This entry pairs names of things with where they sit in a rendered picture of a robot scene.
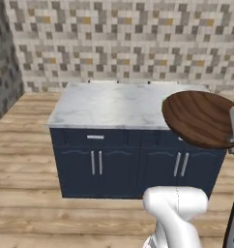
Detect brown wooden bowl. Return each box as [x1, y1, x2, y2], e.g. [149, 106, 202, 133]
[161, 90, 234, 150]

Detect navy cupboard door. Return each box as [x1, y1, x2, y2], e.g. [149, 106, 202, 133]
[54, 146, 98, 199]
[180, 147, 227, 199]
[96, 146, 142, 199]
[140, 147, 185, 197]

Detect navy drawer front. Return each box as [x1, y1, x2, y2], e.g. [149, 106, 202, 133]
[140, 129, 190, 149]
[64, 128, 129, 147]

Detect navy kitchen island marble top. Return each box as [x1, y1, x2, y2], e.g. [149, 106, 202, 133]
[45, 81, 228, 200]

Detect silver cupboard door handle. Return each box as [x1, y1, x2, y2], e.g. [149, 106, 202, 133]
[90, 150, 97, 176]
[173, 152, 182, 177]
[180, 152, 190, 177]
[98, 150, 103, 176]

